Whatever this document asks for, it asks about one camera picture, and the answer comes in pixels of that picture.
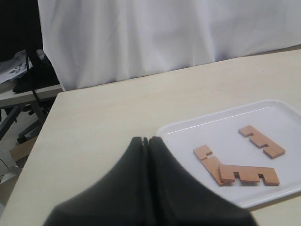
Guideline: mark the white plastic tray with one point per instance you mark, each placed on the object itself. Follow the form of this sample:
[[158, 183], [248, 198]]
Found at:
[[273, 118]]

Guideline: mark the wooden notched piece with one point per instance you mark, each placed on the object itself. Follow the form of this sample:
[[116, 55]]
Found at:
[[268, 146], [249, 174], [205, 155]]

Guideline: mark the grey side table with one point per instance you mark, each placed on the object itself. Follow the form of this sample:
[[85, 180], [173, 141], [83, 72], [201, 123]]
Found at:
[[8, 99]]

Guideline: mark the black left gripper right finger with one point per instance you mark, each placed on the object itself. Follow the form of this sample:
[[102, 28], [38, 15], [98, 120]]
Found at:
[[180, 200]]

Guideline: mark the white cloth backdrop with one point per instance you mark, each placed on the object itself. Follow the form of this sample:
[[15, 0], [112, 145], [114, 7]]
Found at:
[[94, 42]]

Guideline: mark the cardboard box on floor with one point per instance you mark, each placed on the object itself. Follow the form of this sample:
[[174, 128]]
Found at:
[[21, 152]]

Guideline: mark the printed paper sheet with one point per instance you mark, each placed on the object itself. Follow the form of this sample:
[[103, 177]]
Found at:
[[13, 68]]

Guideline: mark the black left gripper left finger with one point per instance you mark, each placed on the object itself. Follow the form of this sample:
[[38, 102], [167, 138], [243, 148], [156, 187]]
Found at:
[[120, 198]]

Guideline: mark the black bag on table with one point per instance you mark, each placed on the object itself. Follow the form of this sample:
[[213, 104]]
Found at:
[[39, 73]]

